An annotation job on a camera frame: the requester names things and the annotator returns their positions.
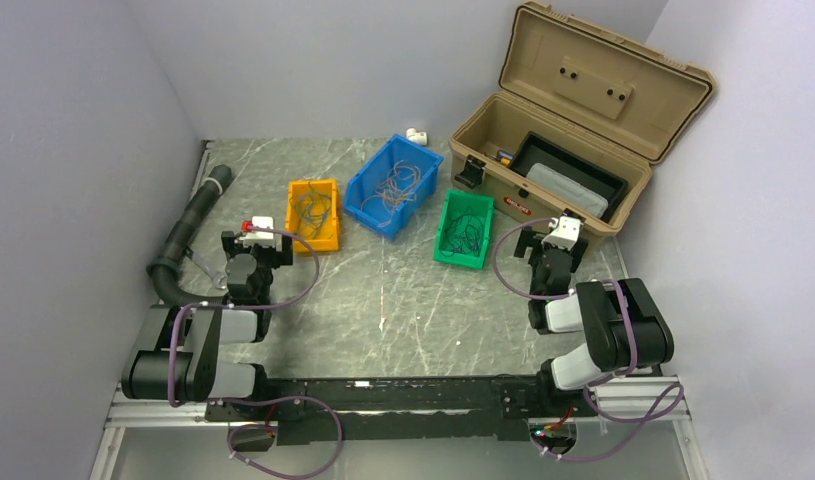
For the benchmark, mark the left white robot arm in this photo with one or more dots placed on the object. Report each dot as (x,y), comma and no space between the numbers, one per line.
(180,361)

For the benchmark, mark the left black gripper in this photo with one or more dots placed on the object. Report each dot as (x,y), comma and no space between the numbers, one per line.
(278,258)

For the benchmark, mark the orange plastic bin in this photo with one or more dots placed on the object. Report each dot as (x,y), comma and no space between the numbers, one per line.
(313,213)

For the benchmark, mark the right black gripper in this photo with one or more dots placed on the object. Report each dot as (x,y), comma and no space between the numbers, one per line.
(527,239)

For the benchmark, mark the silver wrench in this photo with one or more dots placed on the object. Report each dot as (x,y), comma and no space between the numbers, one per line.
(218,277)

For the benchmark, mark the yellow blue battery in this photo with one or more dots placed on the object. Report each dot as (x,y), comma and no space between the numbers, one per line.
(504,157)

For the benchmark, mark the grey plastic case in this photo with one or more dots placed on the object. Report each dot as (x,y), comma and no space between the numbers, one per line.
(568,190)

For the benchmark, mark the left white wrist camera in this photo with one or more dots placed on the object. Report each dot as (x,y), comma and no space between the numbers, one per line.
(258,232)

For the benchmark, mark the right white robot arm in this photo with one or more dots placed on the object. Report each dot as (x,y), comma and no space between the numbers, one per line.
(623,328)

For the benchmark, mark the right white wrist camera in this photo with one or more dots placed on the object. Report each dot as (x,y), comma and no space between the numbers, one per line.
(564,232)

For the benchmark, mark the tan plastic toolbox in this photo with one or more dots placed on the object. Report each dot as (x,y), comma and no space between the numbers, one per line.
(604,98)

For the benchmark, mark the white plastic fitting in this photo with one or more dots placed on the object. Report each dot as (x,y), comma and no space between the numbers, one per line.
(416,136)

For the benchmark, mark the green plastic bin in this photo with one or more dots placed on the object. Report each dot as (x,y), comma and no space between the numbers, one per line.
(464,231)

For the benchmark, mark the aluminium frame rail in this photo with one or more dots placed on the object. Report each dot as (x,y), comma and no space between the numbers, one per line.
(647,395)

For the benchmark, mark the blue plastic bin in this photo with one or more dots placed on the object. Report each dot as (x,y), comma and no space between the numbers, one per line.
(388,189)

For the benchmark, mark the black toolbox tray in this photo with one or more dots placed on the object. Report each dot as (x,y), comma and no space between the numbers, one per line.
(535,149)

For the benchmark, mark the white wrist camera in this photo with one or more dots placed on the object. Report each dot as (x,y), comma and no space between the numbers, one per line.
(258,232)
(564,232)

